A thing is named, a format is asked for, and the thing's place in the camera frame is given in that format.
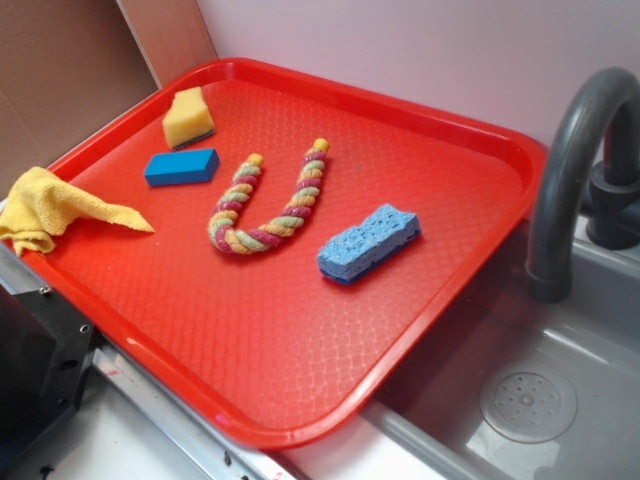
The light blue sponge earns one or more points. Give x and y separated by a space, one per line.
353 253

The yellow sponge with dark pad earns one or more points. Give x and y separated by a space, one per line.
188 119

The red plastic tray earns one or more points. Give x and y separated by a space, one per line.
266 347

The dark blue rectangular block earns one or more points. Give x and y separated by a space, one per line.
182 167

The grey plastic sink basin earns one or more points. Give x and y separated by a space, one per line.
424 422

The sink drain strainer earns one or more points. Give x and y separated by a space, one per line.
528 403

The yellow cloth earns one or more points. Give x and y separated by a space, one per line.
40 207

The grey curved faucet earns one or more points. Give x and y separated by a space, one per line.
592 170

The brown cardboard panel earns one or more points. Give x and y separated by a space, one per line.
68 68

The aluminium rail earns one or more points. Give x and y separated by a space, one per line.
213 454

